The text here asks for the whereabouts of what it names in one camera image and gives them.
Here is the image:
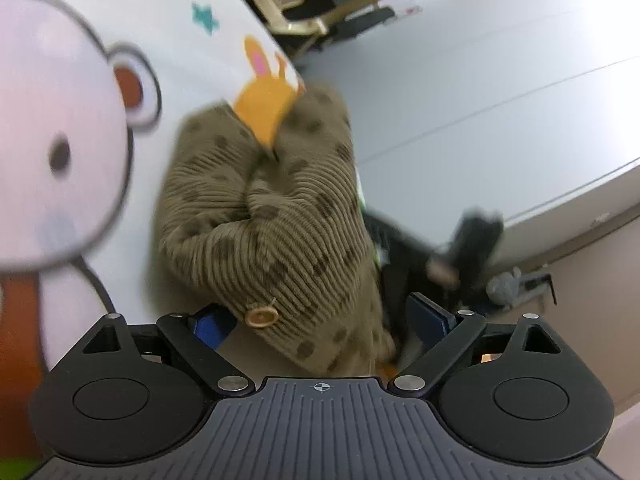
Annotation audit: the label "grey metal door hardware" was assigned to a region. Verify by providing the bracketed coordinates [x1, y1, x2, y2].
[485, 266, 556, 308]

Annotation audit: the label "brown dotted corduroy garment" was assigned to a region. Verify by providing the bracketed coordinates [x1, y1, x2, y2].
[155, 86, 396, 376]

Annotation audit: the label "cartoon animal print bedsheet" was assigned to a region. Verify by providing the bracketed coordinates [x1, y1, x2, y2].
[1, 0, 303, 478]

